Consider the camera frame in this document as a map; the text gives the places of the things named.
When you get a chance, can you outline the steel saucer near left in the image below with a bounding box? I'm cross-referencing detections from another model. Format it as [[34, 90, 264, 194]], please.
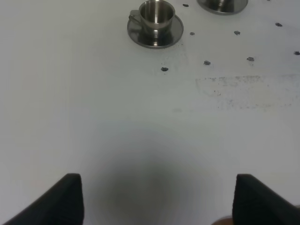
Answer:
[[127, 15, 184, 49]]

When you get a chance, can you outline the steel saucer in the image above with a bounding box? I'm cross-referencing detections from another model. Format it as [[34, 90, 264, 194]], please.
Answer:
[[127, 15, 184, 49], [197, 0, 248, 15]]

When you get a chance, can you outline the steel saucer far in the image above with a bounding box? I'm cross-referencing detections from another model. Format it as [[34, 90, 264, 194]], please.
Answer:
[[197, 0, 248, 15]]

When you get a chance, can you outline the steel teacup near left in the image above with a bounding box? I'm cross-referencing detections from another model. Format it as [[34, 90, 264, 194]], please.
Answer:
[[128, 0, 175, 30]]

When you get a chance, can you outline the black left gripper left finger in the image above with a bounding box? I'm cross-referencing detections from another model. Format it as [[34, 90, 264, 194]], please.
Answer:
[[5, 173, 84, 225]]

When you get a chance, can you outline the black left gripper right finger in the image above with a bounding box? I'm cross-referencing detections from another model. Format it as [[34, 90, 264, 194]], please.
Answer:
[[232, 174, 300, 225]]

